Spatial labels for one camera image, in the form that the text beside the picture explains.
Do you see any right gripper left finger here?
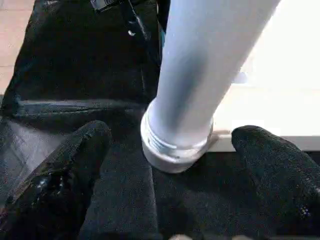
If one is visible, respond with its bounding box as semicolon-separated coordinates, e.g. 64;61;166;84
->
0;120;113;240

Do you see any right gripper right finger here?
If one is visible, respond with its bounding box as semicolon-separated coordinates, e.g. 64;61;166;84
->
231;125;320;240

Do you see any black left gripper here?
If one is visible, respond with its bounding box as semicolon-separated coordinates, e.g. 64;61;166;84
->
119;0;166;44

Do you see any white plastic table leg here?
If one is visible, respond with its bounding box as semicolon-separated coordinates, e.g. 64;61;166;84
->
146;0;285;153

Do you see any white plastic table top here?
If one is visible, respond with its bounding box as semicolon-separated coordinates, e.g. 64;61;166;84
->
139;0;320;175

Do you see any black plastic mat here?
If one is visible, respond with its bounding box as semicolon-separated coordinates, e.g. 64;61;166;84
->
0;0;320;240

